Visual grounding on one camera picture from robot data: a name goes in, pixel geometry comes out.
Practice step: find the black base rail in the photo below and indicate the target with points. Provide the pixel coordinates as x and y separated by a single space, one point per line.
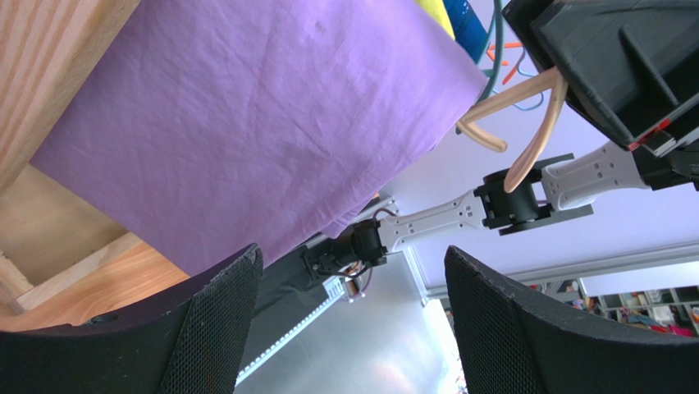
295 291

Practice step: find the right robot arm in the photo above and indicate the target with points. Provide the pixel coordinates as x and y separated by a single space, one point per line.
578 165

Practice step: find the orange plastic hanger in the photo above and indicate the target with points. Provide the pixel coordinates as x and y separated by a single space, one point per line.
511 53

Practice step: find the wooden clothes rack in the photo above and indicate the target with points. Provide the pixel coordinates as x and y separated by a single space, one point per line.
62 261

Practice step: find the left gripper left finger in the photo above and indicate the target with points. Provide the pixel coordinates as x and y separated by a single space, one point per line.
189 338

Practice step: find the yellow-green garment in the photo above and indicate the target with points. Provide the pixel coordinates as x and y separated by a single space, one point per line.
437 11

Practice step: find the light blue wire hanger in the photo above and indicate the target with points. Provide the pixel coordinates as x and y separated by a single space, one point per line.
525 71

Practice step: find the blue patterned garment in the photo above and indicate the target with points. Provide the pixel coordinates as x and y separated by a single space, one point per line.
469 31

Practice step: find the purple trousers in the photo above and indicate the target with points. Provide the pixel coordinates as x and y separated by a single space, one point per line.
211 125

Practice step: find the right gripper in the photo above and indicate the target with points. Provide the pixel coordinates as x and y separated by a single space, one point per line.
632 69

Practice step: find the teal plastic hanger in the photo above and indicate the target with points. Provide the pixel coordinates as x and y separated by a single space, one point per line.
497 28

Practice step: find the beige wooden hanger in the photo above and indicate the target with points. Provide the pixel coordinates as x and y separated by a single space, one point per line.
532 132

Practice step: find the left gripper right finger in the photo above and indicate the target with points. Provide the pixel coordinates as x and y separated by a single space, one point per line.
513 339

